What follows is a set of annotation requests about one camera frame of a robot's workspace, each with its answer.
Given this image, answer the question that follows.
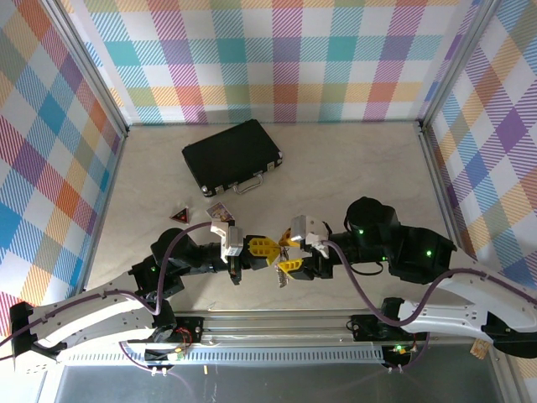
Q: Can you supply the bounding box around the purple playing card box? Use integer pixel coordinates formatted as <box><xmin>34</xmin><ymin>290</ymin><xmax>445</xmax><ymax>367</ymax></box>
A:
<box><xmin>206</xmin><ymin>201</ymin><xmax>235</xmax><ymax>222</ymax></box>

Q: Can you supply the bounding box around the small black controller board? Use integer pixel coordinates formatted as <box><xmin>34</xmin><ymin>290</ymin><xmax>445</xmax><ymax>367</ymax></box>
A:
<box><xmin>144</xmin><ymin>344</ymin><xmax>188</xmax><ymax>364</ymax></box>
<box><xmin>383</xmin><ymin>343</ymin><xmax>414</xmax><ymax>365</ymax></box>

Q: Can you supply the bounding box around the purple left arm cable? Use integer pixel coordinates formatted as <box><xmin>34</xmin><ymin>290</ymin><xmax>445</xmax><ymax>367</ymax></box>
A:
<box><xmin>0</xmin><ymin>222</ymin><xmax>215</xmax><ymax>381</ymax></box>

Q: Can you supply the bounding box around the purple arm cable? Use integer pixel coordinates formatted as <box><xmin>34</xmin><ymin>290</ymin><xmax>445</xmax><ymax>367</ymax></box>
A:
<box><xmin>0</xmin><ymin>222</ymin><xmax>215</xmax><ymax>381</ymax></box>
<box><xmin>322</xmin><ymin>241</ymin><xmax>537</xmax><ymax>373</ymax></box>

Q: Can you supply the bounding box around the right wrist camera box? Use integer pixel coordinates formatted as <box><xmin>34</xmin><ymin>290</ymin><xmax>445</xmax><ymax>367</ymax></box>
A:
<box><xmin>290</xmin><ymin>214</ymin><xmax>331</xmax><ymax>258</ymax></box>

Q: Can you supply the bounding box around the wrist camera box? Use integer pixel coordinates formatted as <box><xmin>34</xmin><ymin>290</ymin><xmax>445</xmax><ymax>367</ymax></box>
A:
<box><xmin>208</xmin><ymin>221</ymin><xmax>245</xmax><ymax>258</ymax></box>
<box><xmin>290</xmin><ymin>214</ymin><xmax>331</xmax><ymax>258</ymax></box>

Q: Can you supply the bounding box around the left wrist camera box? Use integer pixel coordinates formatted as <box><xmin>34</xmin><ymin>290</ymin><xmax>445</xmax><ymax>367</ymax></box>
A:
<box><xmin>208</xmin><ymin>221</ymin><xmax>245</xmax><ymax>258</ymax></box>

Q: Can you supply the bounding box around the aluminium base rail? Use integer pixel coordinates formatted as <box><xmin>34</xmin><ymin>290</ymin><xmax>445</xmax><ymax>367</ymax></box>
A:
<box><xmin>45</xmin><ymin>309</ymin><xmax>508</xmax><ymax>348</ymax></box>

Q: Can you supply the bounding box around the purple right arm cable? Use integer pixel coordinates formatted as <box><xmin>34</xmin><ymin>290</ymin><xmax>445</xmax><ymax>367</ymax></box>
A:
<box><xmin>322</xmin><ymin>241</ymin><xmax>537</xmax><ymax>373</ymax></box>

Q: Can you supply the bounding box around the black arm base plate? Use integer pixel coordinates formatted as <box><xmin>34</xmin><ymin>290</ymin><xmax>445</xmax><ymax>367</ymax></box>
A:
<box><xmin>167</xmin><ymin>314</ymin><xmax>206</xmax><ymax>343</ymax></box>
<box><xmin>351</xmin><ymin>312</ymin><xmax>429</xmax><ymax>342</ymax></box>

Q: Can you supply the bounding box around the aluminium side rail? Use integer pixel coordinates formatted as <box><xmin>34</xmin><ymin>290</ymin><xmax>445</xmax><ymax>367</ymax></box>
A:
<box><xmin>418</xmin><ymin>121</ymin><xmax>471</xmax><ymax>270</ymax></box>

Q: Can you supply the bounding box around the slotted grey cable duct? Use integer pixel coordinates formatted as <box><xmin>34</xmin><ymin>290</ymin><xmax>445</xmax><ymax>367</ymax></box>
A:
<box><xmin>62</xmin><ymin>346</ymin><xmax>385</xmax><ymax>366</ymax></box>

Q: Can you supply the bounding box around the black briefcase with metal handle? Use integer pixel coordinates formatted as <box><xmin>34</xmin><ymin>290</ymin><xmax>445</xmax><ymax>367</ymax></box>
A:
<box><xmin>180</xmin><ymin>118</ymin><xmax>285</xmax><ymax>199</ymax></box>

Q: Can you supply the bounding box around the aluminium frame post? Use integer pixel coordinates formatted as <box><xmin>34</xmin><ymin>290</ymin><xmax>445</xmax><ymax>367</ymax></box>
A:
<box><xmin>417</xmin><ymin>0</ymin><xmax>504</xmax><ymax>131</ymax></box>
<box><xmin>39</xmin><ymin>0</ymin><xmax>129</xmax><ymax>138</ymax></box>

